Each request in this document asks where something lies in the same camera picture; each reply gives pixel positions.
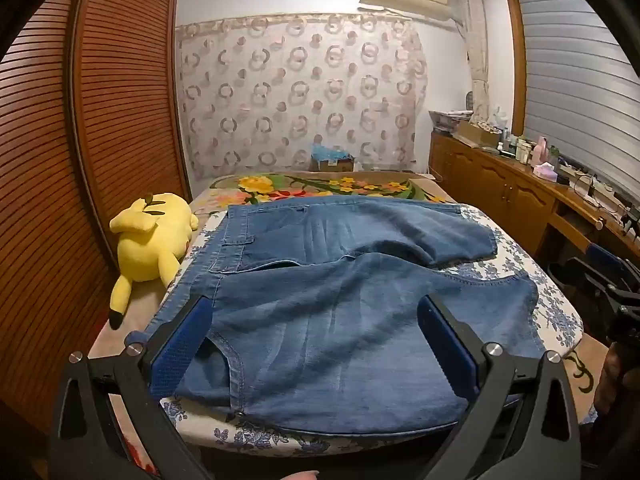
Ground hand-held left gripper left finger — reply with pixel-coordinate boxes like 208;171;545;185
50;294;217;480

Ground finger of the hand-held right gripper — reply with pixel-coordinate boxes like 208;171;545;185
547;244;626;306

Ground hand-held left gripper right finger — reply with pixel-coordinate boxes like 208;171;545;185
416;293;585;480

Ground blue denim pants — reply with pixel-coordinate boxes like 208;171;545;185
145;195;548;436

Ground person's right hand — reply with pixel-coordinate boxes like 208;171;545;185
594;345;628;411

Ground white power strip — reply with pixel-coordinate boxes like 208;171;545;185
575;175;617;207

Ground yellow plush toy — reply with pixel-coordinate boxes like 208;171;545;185
109;192;200;331

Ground wooden cabinet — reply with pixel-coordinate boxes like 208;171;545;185
429;130;640;261

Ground open cardboard box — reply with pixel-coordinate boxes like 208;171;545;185
457;120;502;147

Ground grey window blind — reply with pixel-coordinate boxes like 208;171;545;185
517;0;640;211

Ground bed with floral sheet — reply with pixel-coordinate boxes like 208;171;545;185
87;170;601;441

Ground pile of papers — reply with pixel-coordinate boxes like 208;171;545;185
430;109;474;135

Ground cardboard box with blue cloth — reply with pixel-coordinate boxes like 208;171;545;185
311;142;357;173

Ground wooden slatted wardrobe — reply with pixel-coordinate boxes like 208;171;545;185
0;0;193;441

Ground narrow patterned curtain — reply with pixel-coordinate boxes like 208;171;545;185
462;0;490;123

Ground wooden window frame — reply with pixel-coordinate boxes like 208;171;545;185
504;0;538;141

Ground ring patterned wall cloth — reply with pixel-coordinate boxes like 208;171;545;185
175;12;430;181

